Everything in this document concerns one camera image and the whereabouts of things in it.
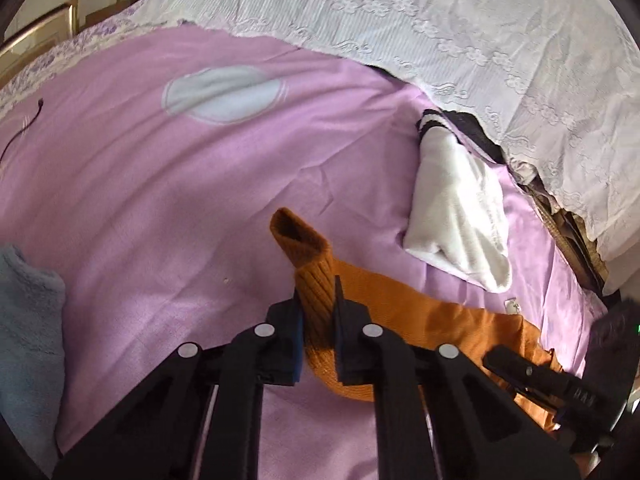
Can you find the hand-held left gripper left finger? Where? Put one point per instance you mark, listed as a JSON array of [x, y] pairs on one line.
[[292, 340]]

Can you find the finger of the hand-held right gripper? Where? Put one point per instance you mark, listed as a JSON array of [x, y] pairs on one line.
[[530, 372]]

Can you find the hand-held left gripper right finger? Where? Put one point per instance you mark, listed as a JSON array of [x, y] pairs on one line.
[[342, 340]]

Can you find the orange knit sweater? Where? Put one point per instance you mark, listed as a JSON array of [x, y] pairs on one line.
[[400, 310]]

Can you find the pile of brown clothes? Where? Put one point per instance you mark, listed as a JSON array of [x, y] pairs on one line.
[[570, 240]]

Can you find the white garment with striped cuff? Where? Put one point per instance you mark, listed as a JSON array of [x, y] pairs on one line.
[[457, 210]]

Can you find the purple bed sheet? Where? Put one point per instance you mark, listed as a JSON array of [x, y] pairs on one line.
[[175, 185]]

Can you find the grey padded garment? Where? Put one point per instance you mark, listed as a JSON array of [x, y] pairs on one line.
[[525, 170]]

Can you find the black garment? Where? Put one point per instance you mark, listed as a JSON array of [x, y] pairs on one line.
[[475, 135]]

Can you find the blue-grey fluffy cloth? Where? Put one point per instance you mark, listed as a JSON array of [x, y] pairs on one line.
[[30, 340]]

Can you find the white lace cloth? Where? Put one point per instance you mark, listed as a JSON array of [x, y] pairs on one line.
[[450, 35]]

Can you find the purple floral bed cover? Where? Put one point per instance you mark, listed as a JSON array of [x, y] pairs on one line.
[[75, 47]]

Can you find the wooden framed furniture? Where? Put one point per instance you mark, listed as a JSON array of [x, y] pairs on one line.
[[35, 35]]

